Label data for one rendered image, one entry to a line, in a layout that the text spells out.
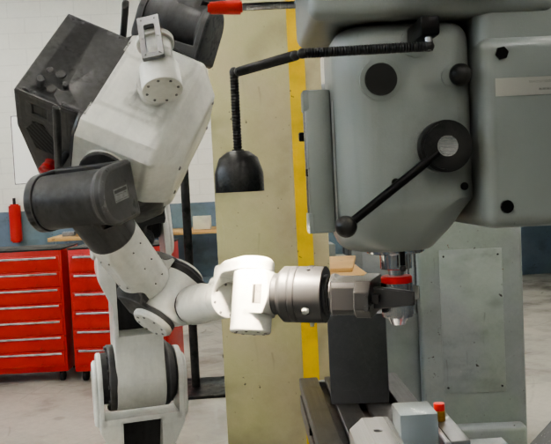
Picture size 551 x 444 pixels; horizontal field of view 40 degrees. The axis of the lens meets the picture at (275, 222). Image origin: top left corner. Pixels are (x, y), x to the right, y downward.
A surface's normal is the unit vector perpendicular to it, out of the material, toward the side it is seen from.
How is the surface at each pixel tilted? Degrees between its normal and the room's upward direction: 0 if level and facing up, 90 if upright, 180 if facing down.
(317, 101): 90
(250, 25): 90
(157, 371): 81
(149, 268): 101
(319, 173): 90
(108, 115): 58
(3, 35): 90
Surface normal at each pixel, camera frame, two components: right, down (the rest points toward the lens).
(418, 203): 0.06, 0.36
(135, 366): 0.28, -0.12
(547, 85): 0.04, 0.05
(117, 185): 0.94, -0.09
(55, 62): 0.22, -0.50
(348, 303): -0.30, 0.07
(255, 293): -0.29, -0.25
